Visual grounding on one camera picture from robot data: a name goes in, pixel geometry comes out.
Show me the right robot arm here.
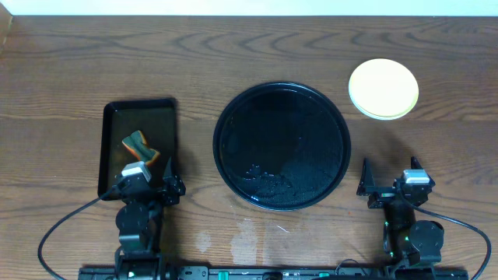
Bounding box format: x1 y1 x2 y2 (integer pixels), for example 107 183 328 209
356 157 444 267

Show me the pale blue plate back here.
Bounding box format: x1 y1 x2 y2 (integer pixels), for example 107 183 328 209
351 99 409 121

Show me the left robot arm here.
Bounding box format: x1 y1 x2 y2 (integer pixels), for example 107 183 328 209
113 158 186 268

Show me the yellow plate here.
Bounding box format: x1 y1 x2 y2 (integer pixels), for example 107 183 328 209
348 58 419 116

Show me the round black serving tray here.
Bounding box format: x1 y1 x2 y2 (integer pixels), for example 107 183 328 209
212 82 352 211

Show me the orange green scrub sponge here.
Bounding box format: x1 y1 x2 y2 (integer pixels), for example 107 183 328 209
121 131 160 166

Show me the black rectangular tray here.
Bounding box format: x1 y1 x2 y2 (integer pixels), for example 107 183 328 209
97 98 177 196

